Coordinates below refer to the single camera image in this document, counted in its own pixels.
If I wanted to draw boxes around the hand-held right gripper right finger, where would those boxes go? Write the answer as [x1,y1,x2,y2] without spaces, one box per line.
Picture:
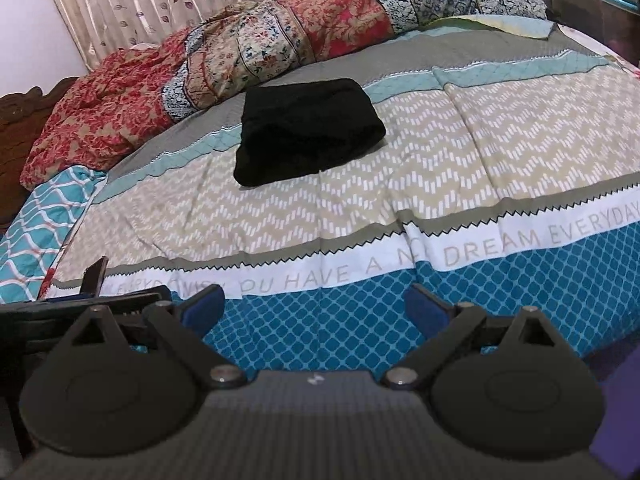
[382,284,563,391]

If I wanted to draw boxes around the purple cloth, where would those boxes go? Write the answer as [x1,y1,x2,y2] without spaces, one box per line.
[589,355,640,467]

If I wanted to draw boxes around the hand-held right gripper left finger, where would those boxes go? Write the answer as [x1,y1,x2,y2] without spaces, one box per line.
[65,284,248,391]

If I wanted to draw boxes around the floral patchwork quilt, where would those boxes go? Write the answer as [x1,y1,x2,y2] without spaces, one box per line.
[20,0,549,192]

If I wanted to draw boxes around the teal lattice pillow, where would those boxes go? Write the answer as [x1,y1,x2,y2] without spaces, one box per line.
[0,165,109,306]

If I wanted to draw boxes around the carved wooden headboard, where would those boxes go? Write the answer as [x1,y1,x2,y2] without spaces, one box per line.
[0,76,82,235]

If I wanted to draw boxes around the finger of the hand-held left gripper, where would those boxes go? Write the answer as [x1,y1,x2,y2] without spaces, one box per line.
[80,255,110,297]
[42,284,174,311]

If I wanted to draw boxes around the zigzag patterned bedspread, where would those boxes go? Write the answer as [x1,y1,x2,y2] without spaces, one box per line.
[40,15,640,377]

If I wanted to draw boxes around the leaf print curtain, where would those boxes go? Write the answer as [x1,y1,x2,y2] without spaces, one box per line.
[37,0,372,74]

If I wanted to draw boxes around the black pants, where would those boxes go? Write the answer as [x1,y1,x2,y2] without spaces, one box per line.
[233,78,387,189]

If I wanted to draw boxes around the dark wooden furniture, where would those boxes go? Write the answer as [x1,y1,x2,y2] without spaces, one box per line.
[547,0,640,69]

